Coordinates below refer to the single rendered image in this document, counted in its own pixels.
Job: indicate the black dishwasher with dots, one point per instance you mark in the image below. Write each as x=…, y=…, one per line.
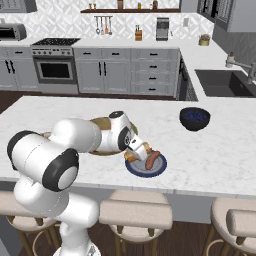
x=185, y=83

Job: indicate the dark wooden wall shelf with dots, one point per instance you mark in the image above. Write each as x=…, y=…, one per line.
x=130, y=10

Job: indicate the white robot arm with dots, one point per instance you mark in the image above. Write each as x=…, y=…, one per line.
x=56, y=156

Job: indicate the brown bun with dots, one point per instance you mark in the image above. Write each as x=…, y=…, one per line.
x=129, y=156

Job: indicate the white wall socket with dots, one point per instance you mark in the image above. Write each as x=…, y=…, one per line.
x=185, y=22

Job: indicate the grey wall cupboard run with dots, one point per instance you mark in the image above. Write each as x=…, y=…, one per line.
x=233, y=13

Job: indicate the small grey base cupboard run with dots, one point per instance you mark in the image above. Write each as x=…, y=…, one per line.
x=15, y=68

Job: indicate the silver coffee machine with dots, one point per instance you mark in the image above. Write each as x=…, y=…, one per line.
x=162, y=29

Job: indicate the red-brown sausage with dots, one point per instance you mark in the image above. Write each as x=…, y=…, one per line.
x=152, y=160

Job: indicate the brown bottle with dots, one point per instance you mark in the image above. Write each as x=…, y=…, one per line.
x=155, y=4

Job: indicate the black bowl of blueberries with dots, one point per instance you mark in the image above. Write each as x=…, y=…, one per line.
x=195, y=118

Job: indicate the brown pot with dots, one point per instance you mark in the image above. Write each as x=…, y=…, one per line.
x=120, y=4

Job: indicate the dark sink basin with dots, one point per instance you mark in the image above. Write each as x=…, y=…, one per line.
x=223, y=83

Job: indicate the wooden knife block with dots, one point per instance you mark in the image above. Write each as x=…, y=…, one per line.
x=138, y=34

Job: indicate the small brown jar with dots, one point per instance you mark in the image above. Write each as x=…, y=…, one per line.
x=92, y=6

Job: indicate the beige bar stool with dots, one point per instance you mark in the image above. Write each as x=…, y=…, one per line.
x=10, y=206
x=233, y=220
x=136, y=213

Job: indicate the silver toaster oven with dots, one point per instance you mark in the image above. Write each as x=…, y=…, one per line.
x=12, y=31

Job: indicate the rail with hanging utensils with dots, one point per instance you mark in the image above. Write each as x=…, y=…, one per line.
x=102, y=25

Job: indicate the wooden bowl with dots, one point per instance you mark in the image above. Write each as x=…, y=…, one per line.
x=100, y=122

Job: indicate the small grey wall cupboard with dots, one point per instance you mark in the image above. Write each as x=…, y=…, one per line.
x=16, y=5

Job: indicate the small yellow jar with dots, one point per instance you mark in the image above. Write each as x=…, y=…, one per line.
x=139, y=5

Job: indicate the blue plate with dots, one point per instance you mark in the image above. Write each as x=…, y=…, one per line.
x=159, y=169

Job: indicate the black hob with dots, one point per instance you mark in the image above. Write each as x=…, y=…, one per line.
x=56, y=41

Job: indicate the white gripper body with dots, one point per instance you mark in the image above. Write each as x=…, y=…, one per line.
x=140, y=150

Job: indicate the silver tap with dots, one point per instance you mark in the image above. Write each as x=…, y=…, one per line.
x=248, y=68

